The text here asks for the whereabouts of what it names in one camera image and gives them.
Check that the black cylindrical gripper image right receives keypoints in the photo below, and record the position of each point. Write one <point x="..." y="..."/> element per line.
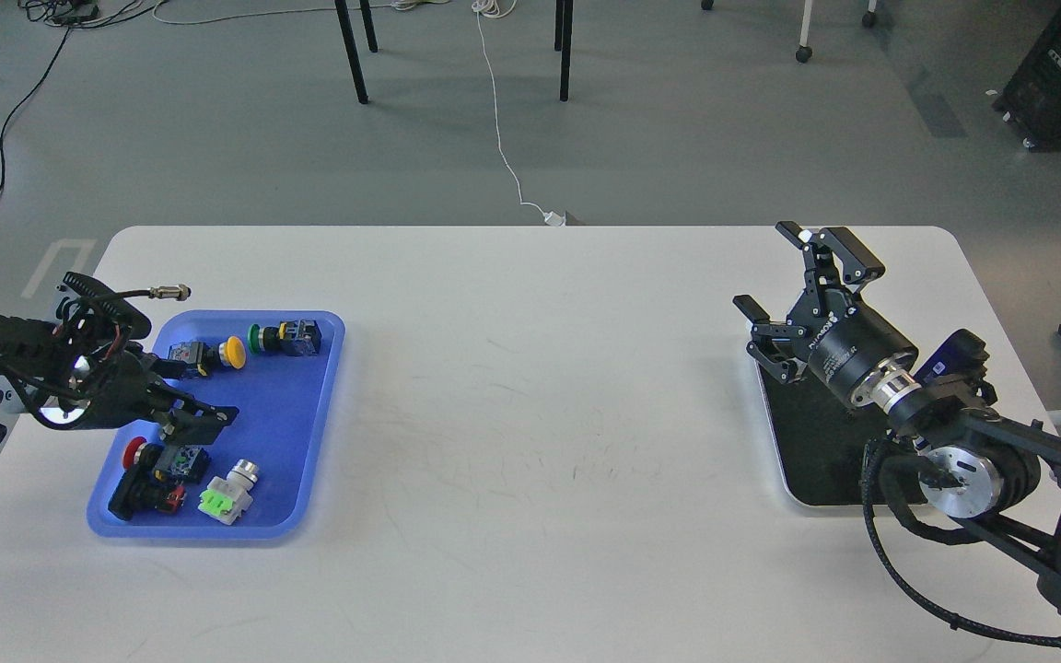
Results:
<point x="830" y="329"/>

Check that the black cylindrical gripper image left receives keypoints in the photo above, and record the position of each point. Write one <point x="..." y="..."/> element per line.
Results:
<point x="131" y="387"/>

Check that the black robot arm image left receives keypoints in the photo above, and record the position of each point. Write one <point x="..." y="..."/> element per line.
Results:
<point x="84" y="367"/>

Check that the blue plastic tray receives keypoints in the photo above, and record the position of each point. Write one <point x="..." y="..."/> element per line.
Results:
<point x="283" y="404"/>

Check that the silver metal tray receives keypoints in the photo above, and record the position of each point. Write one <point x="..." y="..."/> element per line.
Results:
<point x="819" y="443"/>

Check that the red emergency stop button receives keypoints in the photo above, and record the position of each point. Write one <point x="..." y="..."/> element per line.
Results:
<point x="155" y="477"/>

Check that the white power adapter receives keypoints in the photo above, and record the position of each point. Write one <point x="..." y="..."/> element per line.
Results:
<point x="553" y="219"/>

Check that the black table leg right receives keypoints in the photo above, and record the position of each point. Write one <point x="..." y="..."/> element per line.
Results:
<point x="563" y="36"/>

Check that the black table leg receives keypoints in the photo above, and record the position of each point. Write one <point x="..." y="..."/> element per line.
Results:
<point x="563" y="36"/>
<point x="342" y="10"/>

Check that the black table leg left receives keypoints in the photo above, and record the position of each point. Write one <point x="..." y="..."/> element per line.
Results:
<point x="342" y="10"/>

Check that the yellow push button switch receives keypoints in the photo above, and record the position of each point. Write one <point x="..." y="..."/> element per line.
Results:
<point x="207" y="359"/>

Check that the green white push button switch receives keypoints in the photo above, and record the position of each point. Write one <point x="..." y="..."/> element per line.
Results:
<point x="227" y="498"/>

